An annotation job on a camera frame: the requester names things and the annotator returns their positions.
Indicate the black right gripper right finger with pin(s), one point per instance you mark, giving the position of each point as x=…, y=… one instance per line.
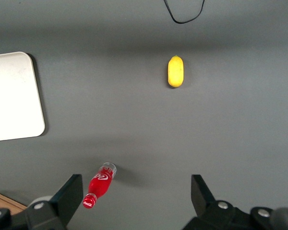
x=202, y=198

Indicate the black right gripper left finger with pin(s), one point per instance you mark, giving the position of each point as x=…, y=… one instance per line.
x=67, y=198

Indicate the cream rectangular tray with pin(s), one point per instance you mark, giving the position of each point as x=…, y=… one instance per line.
x=14, y=95

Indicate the red cola bottle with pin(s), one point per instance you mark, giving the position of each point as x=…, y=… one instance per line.
x=100, y=184

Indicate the wooden two-drawer cabinet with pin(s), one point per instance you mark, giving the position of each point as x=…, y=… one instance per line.
x=2, y=202

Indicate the yellow lemon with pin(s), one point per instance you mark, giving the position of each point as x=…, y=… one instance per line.
x=175, y=72

